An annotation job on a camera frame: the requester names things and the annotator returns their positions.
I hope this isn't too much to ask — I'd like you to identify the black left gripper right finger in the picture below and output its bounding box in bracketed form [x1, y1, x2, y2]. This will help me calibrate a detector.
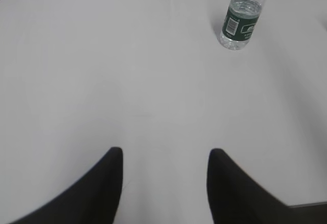
[207, 148, 326, 223]

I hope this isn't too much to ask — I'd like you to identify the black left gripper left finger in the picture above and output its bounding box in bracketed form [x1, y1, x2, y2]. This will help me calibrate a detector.
[14, 147, 123, 223]

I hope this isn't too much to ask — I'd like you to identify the clear water bottle green label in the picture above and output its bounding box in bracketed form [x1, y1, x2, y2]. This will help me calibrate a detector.
[219, 0, 266, 50]

